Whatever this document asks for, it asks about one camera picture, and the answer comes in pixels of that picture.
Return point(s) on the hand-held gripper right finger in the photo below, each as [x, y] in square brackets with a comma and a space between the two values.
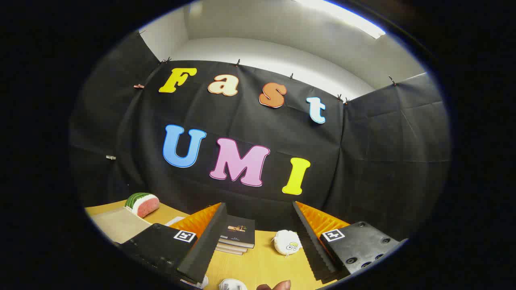
[312, 245]

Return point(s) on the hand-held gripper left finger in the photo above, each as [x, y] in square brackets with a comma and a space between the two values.
[207, 245]

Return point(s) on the beige fabric storage box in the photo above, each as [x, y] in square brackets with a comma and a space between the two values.
[121, 223]

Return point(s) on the white plush toy with face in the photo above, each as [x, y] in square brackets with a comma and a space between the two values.
[286, 241]

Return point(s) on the black hardcover book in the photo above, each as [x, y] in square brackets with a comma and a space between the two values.
[240, 229]

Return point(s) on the watermelon slice plush toy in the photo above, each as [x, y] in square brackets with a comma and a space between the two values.
[143, 203]

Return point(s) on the black backdrop cloth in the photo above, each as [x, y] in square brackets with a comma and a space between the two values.
[363, 141]

